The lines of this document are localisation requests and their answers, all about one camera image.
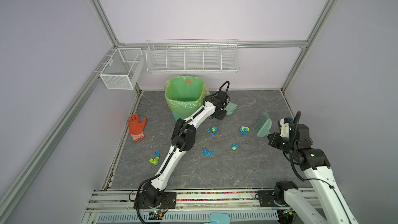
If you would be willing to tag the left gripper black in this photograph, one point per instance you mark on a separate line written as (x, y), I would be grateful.
(222, 116)

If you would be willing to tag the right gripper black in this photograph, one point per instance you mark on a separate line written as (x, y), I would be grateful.
(273, 137)

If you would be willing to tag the mint green dustpan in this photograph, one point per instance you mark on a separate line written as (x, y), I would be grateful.
(231, 108)

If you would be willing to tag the mint green hand brush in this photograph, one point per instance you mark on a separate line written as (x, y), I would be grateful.
(263, 126)

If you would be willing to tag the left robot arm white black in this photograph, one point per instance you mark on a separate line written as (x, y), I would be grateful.
(183, 139)

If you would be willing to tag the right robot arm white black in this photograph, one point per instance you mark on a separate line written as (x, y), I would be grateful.
(308, 164)

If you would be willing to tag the blue paper scrap centre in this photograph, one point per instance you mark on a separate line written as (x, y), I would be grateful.
(212, 131)

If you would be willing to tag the green trash bin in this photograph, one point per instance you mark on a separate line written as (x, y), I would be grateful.
(185, 99)

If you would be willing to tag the yellow-green plastic bin liner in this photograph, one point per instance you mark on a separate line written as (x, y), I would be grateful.
(186, 96)

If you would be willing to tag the blue yellow paper scrap right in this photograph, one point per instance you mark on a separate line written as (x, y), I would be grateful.
(244, 130)

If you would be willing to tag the blue green paper scrap small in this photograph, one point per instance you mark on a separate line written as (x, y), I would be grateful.
(234, 147)

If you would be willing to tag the blue paper scrap front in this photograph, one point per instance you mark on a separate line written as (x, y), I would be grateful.
(207, 152)

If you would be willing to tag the red rubber glove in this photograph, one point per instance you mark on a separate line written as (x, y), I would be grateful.
(136, 127)

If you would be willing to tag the green paper scrap near left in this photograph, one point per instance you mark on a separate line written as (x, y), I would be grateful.
(154, 161)

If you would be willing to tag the white mesh box basket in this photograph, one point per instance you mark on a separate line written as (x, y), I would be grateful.
(122, 70)

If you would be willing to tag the light blue object front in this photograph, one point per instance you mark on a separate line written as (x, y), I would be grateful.
(219, 218)

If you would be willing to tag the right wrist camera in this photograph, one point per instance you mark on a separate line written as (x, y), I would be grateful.
(285, 124)

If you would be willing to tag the white wire shelf basket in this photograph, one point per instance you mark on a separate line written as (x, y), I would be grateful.
(193, 56)

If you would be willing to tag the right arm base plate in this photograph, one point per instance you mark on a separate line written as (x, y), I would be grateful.
(268, 198)

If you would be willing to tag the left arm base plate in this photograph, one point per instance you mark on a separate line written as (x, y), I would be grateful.
(163, 200)

